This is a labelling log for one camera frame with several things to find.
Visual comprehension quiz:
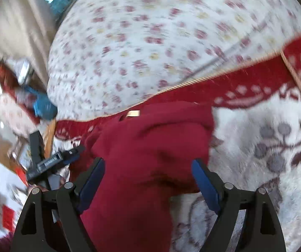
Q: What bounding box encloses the dark red knit sweater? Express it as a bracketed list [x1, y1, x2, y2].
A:
[70, 102, 214, 251]

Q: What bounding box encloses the blue cloth bundle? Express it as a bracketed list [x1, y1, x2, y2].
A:
[25, 86, 58, 120]

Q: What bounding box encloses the beige curtain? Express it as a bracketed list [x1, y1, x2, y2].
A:
[0, 0, 57, 87]

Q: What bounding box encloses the white floral duvet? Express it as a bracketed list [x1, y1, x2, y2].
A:
[47, 0, 301, 121]

